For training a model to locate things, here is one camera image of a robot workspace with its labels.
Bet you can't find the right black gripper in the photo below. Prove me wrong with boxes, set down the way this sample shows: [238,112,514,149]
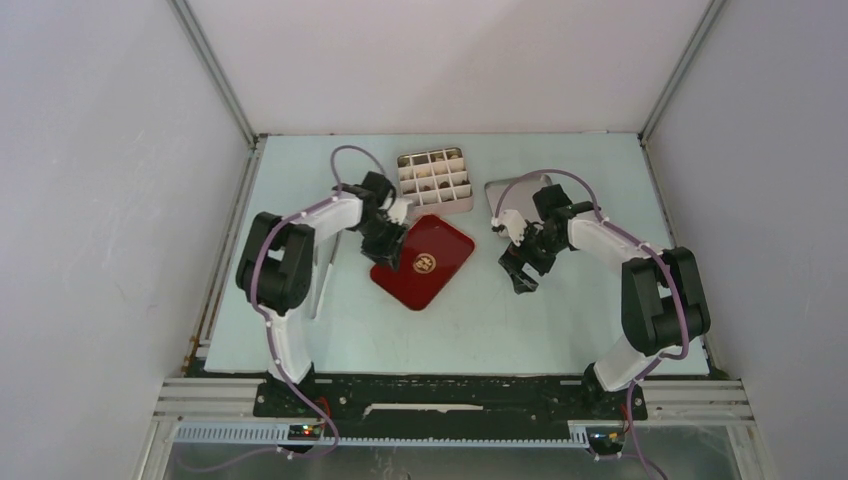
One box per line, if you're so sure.
[499,220,567,294]

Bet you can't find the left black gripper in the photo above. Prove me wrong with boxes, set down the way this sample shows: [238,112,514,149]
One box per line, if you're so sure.
[353,215,407,272]

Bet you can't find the red plastic tray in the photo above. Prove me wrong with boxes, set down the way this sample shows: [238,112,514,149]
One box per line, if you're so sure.
[369,214,476,311]

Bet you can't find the silver metal tongs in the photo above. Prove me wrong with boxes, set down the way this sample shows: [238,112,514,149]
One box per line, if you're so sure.
[307,233,342,321]

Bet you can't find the white divided chocolate box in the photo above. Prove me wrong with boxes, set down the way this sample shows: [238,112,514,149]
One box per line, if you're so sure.
[396,147,474,219]

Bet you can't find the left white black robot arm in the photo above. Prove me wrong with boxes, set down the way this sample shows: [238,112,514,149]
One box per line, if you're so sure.
[236,172,412,417]

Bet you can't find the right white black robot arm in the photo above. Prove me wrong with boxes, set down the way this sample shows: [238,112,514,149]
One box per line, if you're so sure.
[491,185,711,418]

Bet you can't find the round foil wrapped chocolate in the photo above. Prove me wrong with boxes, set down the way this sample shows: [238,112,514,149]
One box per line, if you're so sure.
[412,253,437,274]

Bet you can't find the silver metal box lid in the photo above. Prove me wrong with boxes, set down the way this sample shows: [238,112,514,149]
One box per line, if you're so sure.
[484,174,553,222]

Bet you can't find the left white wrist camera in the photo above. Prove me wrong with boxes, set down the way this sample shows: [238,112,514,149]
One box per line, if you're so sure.
[385,197,414,225]

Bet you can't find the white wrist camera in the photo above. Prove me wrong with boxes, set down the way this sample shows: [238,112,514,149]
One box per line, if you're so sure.
[491,209,527,245]
[385,197,414,225]

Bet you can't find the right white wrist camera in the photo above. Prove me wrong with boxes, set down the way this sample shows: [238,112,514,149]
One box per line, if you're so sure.
[491,209,527,245]

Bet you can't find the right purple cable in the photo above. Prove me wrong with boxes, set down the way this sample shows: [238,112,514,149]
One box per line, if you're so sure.
[493,168,692,480]

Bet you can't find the purple cable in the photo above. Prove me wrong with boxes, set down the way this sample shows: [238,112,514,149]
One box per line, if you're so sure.
[173,145,389,473]
[493,168,692,480]

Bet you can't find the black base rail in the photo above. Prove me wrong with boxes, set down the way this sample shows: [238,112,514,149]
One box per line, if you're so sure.
[253,373,648,440]

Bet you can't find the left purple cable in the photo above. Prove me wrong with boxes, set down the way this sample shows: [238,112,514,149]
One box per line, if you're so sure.
[173,145,389,473]

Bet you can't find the grey cable duct strip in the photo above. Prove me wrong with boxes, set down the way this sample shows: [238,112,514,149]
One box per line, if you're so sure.
[173,422,589,448]

